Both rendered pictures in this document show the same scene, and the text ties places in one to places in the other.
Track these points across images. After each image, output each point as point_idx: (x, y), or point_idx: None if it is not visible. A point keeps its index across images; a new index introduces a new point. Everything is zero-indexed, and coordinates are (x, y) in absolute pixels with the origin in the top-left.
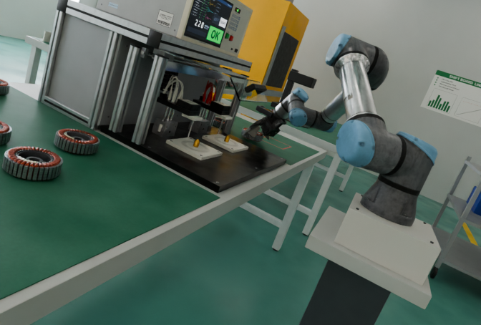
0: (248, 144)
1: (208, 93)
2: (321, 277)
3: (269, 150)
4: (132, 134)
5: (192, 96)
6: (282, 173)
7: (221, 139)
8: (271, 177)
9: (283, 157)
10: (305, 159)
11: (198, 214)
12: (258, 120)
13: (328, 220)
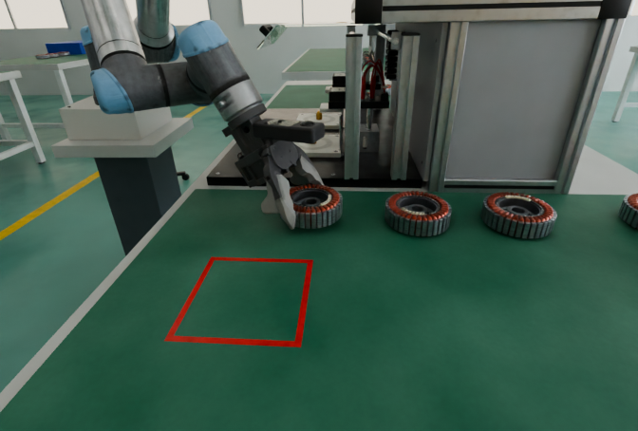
0: (289, 170)
1: (429, 110)
2: (173, 157)
3: (249, 209)
4: None
5: (416, 105)
6: (214, 160)
7: (321, 142)
8: (229, 146)
9: (210, 205)
10: (130, 256)
11: (265, 104)
12: (298, 146)
13: (165, 131)
